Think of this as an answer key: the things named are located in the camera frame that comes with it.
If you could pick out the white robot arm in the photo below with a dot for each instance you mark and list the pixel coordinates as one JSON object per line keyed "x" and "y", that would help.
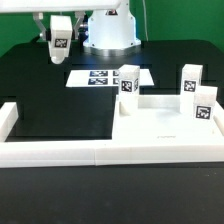
{"x": 111, "y": 27}

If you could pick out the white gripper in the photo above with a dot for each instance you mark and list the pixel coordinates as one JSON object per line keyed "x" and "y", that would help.
{"x": 38, "y": 6}

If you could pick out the white square table top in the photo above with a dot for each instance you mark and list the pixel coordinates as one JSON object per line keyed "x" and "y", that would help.
{"x": 159, "y": 116}

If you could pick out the white U-shaped obstacle fence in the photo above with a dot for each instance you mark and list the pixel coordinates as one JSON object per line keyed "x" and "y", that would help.
{"x": 103, "y": 152}

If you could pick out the white marker sheet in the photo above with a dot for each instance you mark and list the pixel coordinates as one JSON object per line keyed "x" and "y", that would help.
{"x": 92, "y": 78}

